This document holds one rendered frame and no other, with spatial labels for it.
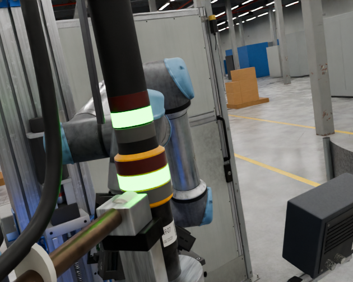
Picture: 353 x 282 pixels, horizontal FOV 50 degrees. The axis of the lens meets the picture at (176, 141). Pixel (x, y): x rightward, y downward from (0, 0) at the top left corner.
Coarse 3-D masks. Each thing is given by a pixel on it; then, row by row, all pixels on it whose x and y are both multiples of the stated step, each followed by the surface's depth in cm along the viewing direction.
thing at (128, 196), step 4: (124, 192) 30; (128, 192) 30; (132, 192) 30; (120, 196) 29; (124, 196) 29; (128, 196) 29; (132, 196) 29; (116, 200) 29; (120, 200) 29; (124, 200) 29; (128, 200) 29
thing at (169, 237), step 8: (152, 208) 31; (160, 208) 32; (168, 208) 32; (152, 216) 31; (160, 216) 32; (168, 216) 32; (168, 224) 32; (168, 232) 32; (160, 240) 32; (168, 240) 32; (176, 240) 33; (168, 248) 32; (176, 248) 33; (168, 256) 32; (176, 256) 33; (168, 264) 33; (176, 264) 33; (168, 272) 33; (176, 272) 33; (168, 280) 33
